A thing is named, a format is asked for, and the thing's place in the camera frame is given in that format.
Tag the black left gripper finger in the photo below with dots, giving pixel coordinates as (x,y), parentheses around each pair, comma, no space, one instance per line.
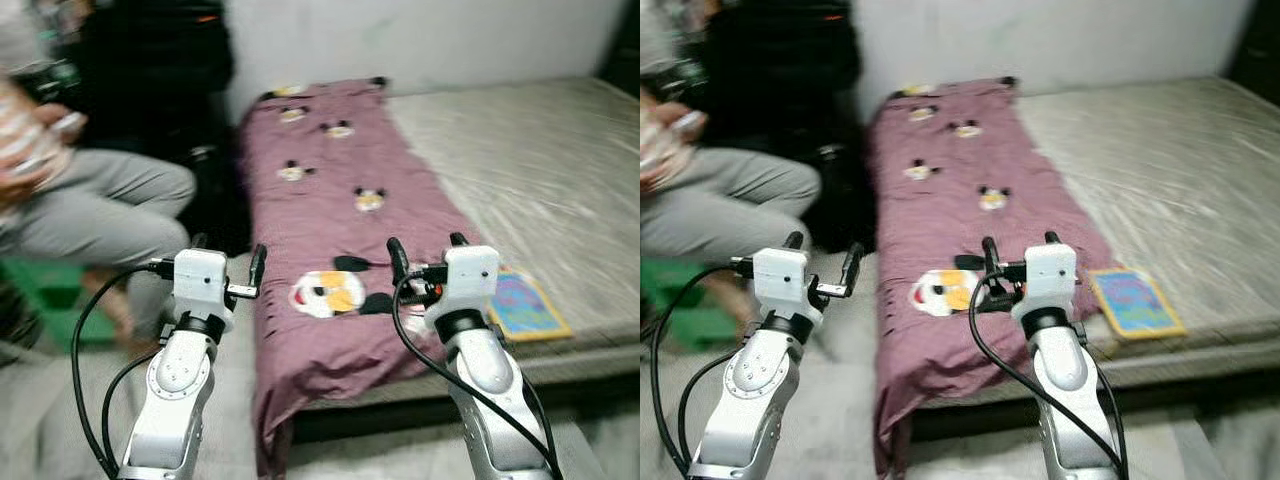
(257,268)
(852,268)
(794,242)
(199,243)

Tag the blue yellow children's book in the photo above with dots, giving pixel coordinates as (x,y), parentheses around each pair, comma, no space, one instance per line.
(1135,300)
(525,305)

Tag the pink cartoon mouse blanket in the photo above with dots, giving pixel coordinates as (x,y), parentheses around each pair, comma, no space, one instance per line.
(320,200)
(940,210)

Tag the seated person grey trousers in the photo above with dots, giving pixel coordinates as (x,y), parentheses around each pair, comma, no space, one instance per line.
(730,200)
(100,200)

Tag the grey quilted mattress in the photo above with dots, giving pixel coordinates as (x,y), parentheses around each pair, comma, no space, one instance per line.
(540,170)
(1170,170)

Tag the green plastic stool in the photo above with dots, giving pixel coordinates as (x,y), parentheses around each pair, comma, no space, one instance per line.
(40,285)
(665,285)

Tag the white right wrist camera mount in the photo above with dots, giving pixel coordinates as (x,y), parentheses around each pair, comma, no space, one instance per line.
(470,275)
(1050,272)

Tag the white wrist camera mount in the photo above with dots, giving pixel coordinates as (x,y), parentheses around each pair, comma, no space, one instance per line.
(1050,272)
(470,275)
(200,280)
(782,275)

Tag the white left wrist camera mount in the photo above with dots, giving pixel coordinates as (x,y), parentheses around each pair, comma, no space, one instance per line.
(782,275)
(200,280)

